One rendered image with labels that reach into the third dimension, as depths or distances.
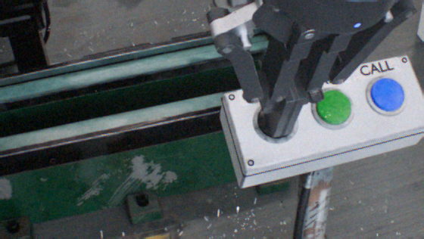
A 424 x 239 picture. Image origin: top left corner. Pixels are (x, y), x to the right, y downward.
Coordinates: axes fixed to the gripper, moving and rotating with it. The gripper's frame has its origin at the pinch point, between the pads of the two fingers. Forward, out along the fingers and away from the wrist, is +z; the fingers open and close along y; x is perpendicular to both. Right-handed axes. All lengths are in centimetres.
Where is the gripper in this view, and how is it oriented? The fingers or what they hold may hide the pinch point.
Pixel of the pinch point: (282, 101)
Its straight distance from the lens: 50.5
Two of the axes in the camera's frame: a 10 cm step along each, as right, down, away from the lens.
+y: -9.7, 2.0, -1.6
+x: 2.5, 8.8, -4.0
